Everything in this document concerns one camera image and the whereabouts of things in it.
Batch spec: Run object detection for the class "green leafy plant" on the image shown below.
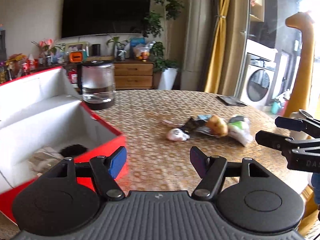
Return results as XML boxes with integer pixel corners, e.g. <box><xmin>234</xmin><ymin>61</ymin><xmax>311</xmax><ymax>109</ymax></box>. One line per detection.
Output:
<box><xmin>143</xmin><ymin>0</ymin><xmax>184</xmax><ymax>73</ymax></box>

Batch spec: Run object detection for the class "white pink snack packet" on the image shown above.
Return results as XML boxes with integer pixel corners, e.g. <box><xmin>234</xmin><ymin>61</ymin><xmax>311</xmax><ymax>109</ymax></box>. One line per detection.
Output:
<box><xmin>28</xmin><ymin>146</ymin><xmax>63</xmax><ymax>176</ymax></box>

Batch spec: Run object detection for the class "orange clock radio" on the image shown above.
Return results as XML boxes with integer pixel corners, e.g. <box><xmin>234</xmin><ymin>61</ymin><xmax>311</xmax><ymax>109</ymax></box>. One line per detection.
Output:
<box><xmin>69</xmin><ymin>51</ymin><xmax>84</xmax><ymax>63</ymax></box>

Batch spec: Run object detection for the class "red cardboard box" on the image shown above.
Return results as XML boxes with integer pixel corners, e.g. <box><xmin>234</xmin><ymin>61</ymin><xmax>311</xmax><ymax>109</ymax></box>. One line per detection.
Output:
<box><xmin>1</xmin><ymin>67</ymin><xmax>126</xmax><ymax>222</ymax></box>

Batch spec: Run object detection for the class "glass electric kettle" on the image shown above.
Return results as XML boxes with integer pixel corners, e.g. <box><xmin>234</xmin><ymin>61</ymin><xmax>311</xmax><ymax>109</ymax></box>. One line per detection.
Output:
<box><xmin>77</xmin><ymin>61</ymin><xmax>116</xmax><ymax>110</ymax></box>

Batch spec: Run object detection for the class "white round plush pouch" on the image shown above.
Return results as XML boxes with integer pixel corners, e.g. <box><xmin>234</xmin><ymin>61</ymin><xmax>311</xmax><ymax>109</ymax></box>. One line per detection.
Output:
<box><xmin>166</xmin><ymin>128</ymin><xmax>190</xmax><ymax>141</ymax></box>

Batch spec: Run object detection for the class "yellow toy duck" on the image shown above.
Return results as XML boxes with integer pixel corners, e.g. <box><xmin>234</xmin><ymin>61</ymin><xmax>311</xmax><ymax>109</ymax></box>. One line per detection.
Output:
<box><xmin>205</xmin><ymin>115</ymin><xmax>228</xmax><ymax>137</ymax></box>

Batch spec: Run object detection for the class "bag of fruit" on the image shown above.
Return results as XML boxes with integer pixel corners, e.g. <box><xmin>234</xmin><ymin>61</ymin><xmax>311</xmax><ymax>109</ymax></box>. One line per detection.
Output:
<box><xmin>133</xmin><ymin>41</ymin><xmax>156</xmax><ymax>62</ymax></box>

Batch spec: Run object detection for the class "white tissue pack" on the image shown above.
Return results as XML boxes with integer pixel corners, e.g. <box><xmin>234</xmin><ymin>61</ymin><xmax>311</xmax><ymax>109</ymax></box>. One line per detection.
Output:
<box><xmin>227</xmin><ymin>115</ymin><xmax>253</xmax><ymax>147</ymax></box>

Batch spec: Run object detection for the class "yellow giraffe chair back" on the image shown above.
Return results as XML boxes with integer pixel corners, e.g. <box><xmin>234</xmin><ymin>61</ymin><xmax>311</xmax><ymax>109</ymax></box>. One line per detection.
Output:
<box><xmin>283</xmin><ymin>12</ymin><xmax>315</xmax><ymax>117</ymax></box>

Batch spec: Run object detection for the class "white washing machine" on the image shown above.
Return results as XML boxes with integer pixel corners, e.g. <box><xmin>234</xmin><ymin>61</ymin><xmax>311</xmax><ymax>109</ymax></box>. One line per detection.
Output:
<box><xmin>239</xmin><ymin>39</ymin><xmax>278</xmax><ymax>108</ymax></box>

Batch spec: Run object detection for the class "black small sachet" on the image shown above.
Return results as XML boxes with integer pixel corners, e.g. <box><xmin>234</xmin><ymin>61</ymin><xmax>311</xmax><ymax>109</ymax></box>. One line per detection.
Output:
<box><xmin>180</xmin><ymin>117</ymin><xmax>206</xmax><ymax>133</ymax></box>

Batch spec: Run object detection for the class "yellow curtain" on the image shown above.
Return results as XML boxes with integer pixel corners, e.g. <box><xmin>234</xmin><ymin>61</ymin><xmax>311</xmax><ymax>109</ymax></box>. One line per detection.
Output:
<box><xmin>204</xmin><ymin>0</ymin><xmax>230</xmax><ymax>93</ymax></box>

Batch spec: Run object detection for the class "lace patterned tablecloth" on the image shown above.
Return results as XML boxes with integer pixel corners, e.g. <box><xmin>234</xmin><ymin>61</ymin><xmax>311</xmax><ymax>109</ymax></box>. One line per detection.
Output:
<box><xmin>0</xmin><ymin>89</ymin><xmax>320</xmax><ymax>240</ymax></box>

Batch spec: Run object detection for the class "white plant pot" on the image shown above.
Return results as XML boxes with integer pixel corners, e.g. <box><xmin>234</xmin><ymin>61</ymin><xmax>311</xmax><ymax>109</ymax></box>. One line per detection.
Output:
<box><xmin>158</xmin><ymin>68</ymin><xmax>178</xmax><ymax>90</ymax></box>

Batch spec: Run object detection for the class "wooden drawer cabinet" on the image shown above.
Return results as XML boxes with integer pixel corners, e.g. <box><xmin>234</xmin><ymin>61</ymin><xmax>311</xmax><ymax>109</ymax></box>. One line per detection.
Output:
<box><xmin>114</xmin><ymin>60</ymin><xmax>154</xmax><ymax>90</ymax></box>

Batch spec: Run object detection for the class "black television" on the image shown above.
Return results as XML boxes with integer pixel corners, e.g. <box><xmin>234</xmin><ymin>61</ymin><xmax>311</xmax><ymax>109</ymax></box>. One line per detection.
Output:
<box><xmin>61</xmin><ymin>0</ymin><xmax>150</xmax><ymax>38</ymax></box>

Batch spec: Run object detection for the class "dark grey folded cloth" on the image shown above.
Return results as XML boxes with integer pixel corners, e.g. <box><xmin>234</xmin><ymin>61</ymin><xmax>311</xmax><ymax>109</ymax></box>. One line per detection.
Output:
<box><xmin>217</xmin><ymin>95</ymin><xmax>247</xmax><ymax>107</ymax></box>

